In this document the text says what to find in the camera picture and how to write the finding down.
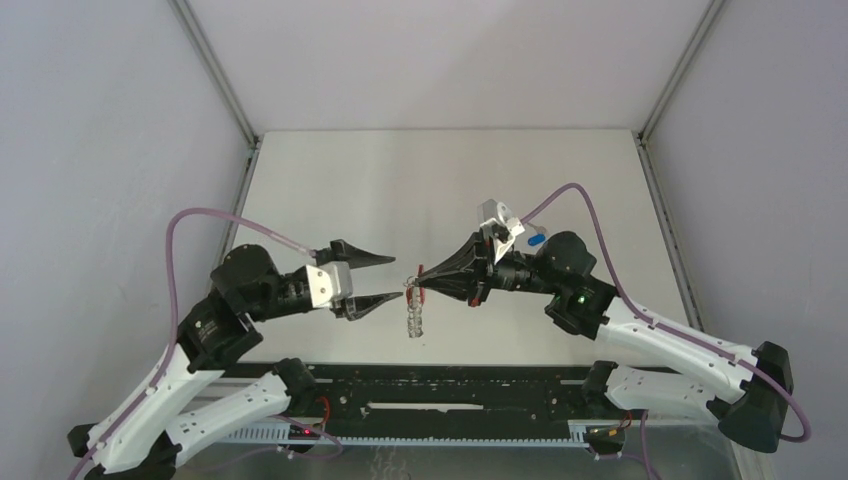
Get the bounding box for blue tag key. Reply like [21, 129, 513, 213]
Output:
[527, 224, 547, 247]

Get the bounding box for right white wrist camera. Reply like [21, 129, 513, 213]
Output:
[478, 199, 525, 264]

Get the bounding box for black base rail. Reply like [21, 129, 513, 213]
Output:
[225, 360, 649, 440]

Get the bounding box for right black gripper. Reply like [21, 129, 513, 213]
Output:
[415, 229, 561, 309]

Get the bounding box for right circuit board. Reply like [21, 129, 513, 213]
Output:
[585, 428, 626, 443]

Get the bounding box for left circuit board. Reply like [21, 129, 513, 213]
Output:
[288, 424, 322, 441]

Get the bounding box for circuit board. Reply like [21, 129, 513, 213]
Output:
[585, 428, 626, 443]
[288, 424, 322, 441]

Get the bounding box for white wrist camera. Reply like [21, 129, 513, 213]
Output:
[478, 199, 525, 264]
[305, 261, 353, 309]

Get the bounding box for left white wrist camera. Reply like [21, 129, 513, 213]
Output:
[305, 261, 353, 309]

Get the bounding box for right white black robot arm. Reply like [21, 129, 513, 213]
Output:
[414, 231, 794, 453]

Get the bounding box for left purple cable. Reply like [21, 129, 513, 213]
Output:
[66, 207, 344, 480]

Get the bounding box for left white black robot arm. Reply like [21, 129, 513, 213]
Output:
[68, 240, 399, 479]

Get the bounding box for red grey keyring holder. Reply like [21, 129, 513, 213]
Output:
[404, 264, 426, 339]

